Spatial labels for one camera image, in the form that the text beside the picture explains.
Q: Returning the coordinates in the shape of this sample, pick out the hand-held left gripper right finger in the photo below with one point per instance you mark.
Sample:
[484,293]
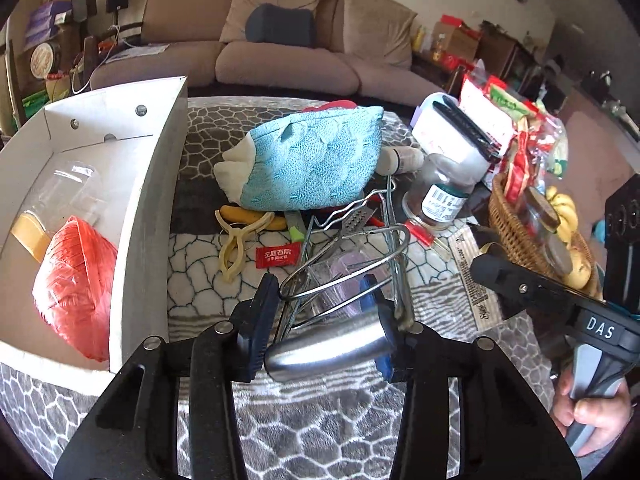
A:
[371,294]

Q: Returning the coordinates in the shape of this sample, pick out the person's right hand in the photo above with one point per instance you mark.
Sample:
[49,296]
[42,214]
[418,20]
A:
[597,417]

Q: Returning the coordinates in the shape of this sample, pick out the small glass jar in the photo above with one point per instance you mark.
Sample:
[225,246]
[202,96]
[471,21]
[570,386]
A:
[542,210]
[557,255]

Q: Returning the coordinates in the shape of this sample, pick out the wicker basket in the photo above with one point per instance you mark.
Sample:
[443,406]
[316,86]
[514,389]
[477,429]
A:
[515,240]

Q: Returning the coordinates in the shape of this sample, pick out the clear plastic container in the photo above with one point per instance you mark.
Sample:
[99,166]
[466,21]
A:
[70,187]

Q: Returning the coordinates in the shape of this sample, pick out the red clear plastic stick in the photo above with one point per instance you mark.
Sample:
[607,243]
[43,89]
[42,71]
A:
[417,234]

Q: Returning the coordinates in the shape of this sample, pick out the dark blue cushion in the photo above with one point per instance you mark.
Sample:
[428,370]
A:
[280,25]

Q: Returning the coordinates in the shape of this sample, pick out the dark wooden cabinet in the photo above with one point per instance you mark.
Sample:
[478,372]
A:
[510,52]

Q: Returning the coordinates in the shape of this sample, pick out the beige sofa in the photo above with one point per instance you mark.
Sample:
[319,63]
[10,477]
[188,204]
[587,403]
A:
[280,67]

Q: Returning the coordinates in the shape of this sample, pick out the beige pillow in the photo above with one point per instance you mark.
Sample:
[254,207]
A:
[380,30]
[250,0]

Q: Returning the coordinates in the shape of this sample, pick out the white cardboard box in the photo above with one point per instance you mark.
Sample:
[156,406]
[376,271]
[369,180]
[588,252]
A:
[140,230]

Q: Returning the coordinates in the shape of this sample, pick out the red plastic bag bundle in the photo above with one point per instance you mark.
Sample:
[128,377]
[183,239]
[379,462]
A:
[75,290]

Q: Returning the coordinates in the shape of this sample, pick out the cardboard box with red top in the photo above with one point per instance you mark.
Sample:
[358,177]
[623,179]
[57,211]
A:
[455,37]

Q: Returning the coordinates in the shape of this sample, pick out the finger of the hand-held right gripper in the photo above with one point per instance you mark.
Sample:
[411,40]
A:
[522,287]

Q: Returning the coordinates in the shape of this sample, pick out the glass jar with label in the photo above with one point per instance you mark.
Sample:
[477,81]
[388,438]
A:
[442,195]

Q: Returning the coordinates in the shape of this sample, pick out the printed plastic sheet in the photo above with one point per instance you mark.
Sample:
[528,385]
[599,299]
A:
[475,280]

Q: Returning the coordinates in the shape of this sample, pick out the patterned grey white blanket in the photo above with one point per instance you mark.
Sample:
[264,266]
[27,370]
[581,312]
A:
[310,420]

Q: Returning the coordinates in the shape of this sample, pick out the light blue knitted pouch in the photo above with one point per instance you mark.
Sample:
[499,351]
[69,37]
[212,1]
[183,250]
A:
[305,160]

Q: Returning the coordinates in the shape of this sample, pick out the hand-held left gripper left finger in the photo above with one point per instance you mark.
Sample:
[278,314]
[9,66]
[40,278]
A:
[254,342]

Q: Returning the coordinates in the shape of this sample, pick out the red cone-shaped container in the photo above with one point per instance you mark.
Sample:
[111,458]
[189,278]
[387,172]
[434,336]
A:
[332,106]

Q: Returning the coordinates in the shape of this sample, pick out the purple box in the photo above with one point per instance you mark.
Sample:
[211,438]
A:
[47,20]

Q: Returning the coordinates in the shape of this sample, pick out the round tin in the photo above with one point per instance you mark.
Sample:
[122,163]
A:
[45,60]

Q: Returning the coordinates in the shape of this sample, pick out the yellow bottle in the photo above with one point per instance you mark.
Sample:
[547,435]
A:
[419,39]

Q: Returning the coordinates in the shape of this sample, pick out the yellow flat block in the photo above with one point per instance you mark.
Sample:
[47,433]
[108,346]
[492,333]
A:
[31,237]

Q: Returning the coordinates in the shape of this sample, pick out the bunch of bananas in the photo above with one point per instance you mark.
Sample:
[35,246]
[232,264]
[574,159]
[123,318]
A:
[562,205]

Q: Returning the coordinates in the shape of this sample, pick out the white pill bottle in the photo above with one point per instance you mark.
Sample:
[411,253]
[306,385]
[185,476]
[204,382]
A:
[400,160]

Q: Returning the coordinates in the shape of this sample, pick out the white container with black lid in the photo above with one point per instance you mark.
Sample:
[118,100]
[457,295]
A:
[445,130]

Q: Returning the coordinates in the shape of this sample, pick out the red sauce packet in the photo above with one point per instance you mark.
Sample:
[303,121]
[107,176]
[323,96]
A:
[277,256]

